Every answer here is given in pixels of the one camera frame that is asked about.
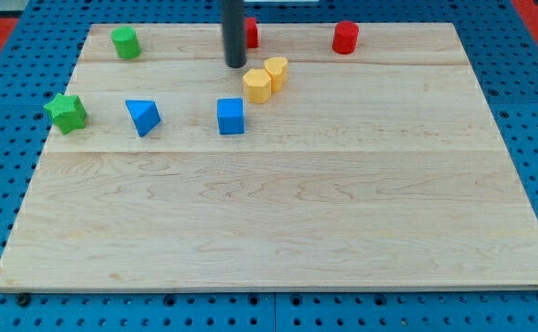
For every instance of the yellow heart block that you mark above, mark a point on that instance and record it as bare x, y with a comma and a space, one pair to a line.
277, 68

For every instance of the light wooden board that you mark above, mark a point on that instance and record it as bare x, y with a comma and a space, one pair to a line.
380, 170

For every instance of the blue cube block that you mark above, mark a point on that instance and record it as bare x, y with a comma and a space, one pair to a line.
230, 116

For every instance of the yellow hexagon block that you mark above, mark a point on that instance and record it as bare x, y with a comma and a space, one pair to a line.
257, 85

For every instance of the blue triangle block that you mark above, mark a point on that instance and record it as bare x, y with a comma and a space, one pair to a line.
145, 115

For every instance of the red block behind rod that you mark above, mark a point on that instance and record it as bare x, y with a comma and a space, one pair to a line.
251, 33

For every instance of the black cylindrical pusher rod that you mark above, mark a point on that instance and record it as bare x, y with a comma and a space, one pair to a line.
233, 32

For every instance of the red cylinder block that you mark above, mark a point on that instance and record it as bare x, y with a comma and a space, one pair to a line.
345, 37

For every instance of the green cylinder block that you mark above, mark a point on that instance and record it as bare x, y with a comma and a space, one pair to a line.
125, 42

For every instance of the green star block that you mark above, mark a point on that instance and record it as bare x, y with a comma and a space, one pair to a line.
66, 112

